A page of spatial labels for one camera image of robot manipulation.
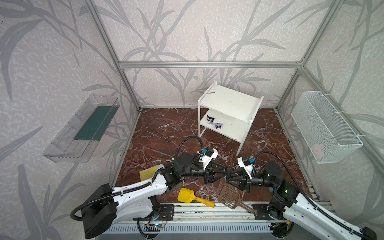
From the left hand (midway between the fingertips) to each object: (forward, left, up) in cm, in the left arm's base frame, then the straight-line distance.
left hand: (226, 169), depth 64 cm
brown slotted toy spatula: (-7, -6, -23) cm, 25 cm away
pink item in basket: (+11, -47, -2) cm, 48 cm away
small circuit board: (-19, +32, -24) cm, 44 cm away
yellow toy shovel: (-6, +19, -23) cm, 31 cm away
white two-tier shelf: (+26, -2, +8) cm, 27 cm away
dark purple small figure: (+27, +1, -5) cm, 28 cm away
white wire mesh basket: (+10, -43, +11) cm, 46 cm away
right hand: (-1, -1, -4) cm, 4 cm away
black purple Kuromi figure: (+31, +6, -4) cm, 32 cm away
